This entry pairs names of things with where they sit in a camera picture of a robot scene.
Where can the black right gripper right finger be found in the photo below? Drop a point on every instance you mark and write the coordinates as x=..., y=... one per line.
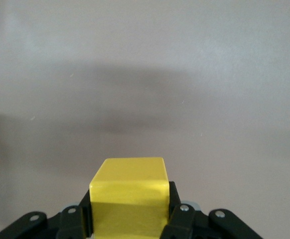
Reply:
x=185, y=224

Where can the yellow block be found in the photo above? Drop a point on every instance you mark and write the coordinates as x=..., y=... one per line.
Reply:
x=128, y=194

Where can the brown table mat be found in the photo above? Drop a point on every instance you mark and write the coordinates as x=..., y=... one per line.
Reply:
x=135, y=74

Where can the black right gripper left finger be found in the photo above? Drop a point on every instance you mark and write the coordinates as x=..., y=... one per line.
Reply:
x=70, y=224

